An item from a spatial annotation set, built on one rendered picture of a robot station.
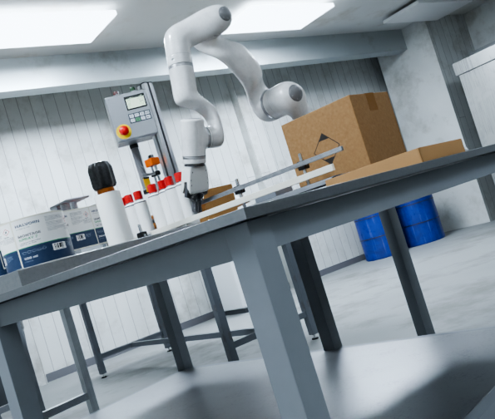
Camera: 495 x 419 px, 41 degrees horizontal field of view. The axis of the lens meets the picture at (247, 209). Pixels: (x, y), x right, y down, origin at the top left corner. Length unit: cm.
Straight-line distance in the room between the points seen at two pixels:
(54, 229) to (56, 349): 517
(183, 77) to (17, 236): 82
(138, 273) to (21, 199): 586
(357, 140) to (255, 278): 107
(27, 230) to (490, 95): 766
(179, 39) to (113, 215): 66
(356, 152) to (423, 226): 713
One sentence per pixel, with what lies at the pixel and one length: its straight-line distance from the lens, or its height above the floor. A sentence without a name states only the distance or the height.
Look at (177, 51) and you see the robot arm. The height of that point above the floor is 148.
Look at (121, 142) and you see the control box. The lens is 267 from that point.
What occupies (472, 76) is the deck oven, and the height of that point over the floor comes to 192.
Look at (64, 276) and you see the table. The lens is 154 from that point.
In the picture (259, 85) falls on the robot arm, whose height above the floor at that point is 133.
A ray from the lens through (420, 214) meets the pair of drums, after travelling 925.
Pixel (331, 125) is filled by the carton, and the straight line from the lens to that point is 219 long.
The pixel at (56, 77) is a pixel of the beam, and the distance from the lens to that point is 685.
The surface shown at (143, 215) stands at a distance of 260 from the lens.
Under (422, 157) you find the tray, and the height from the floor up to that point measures 84.
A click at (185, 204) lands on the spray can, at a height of 97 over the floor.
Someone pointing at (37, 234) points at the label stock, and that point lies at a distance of 198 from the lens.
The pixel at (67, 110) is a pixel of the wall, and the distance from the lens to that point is 768.
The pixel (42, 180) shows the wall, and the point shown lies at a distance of 734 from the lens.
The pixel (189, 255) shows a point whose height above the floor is 78.
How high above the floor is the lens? 78
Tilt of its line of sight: 2 degrees up
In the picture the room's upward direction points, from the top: 17 degrees counter-clockwise
